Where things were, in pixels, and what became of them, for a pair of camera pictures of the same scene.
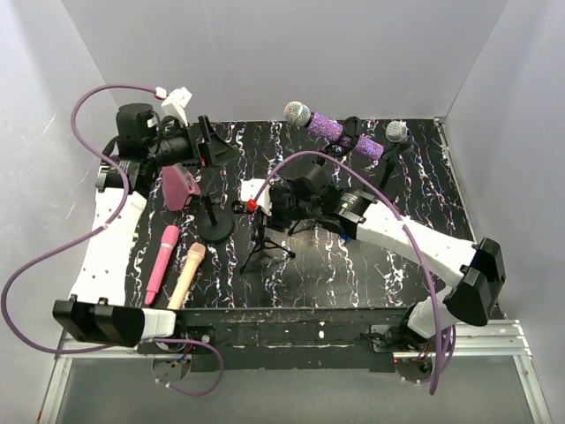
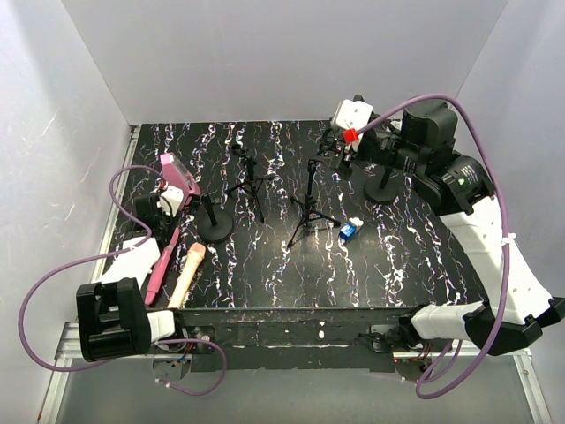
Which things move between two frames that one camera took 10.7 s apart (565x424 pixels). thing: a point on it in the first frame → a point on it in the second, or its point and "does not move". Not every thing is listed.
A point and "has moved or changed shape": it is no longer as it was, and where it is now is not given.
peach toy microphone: (195, 254) does not move
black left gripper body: (175, 148) → (168, 222)
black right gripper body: (286, 208) → (387, 148)
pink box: (178, 186) does not move
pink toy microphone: (169, 235) does not move
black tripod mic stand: (261, 241) has moved or changed shape
